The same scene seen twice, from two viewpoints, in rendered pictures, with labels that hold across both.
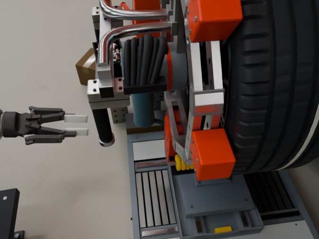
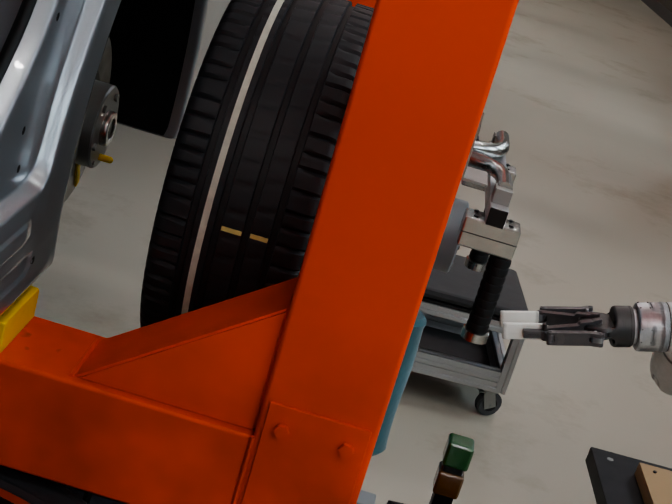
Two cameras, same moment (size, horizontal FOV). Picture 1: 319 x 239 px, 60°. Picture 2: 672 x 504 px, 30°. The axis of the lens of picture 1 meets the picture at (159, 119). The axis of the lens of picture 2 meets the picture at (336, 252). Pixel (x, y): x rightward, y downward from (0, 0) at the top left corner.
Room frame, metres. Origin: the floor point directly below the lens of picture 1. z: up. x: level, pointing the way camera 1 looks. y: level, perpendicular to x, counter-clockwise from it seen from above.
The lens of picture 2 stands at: (2.69, 0.22, 1.51)
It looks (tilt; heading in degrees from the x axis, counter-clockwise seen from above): 20 degrees down; 188
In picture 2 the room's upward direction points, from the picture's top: 16 degrees clockwise
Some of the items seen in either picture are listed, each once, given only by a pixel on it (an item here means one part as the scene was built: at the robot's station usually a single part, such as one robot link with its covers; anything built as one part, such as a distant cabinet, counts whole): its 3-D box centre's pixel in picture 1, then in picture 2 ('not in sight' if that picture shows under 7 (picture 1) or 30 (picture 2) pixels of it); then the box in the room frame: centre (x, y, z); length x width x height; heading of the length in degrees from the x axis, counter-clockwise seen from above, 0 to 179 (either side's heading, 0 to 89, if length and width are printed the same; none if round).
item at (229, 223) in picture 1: (208, 183); not in sight; (0.65, -0.24, 0.13); 0.50 x 0.36 x 0.10; 7
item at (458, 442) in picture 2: not in sight; (458, 452); (0.98, 0.23, 0.64); 0.04 x 0.04 x 0.04; 7
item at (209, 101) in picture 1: (182, 65); not in sight; (0.65, -0.07, 0.85); 0.54 x 0.07 x 0.54; 7
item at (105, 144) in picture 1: (102, 122); (487, 229); (0.45, 0.14, 0.83); 0.04 x 0.04 x 0.16
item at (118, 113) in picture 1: (117, 94); not in sight; (1.20, 0.25, 0.21); 0.10 x 0.10 x 0.42; 7
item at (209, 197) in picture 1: (212, 158); not in sight; (0.68, -0.24, 0.32); 0.40 x 0.30 x 0.28; 7
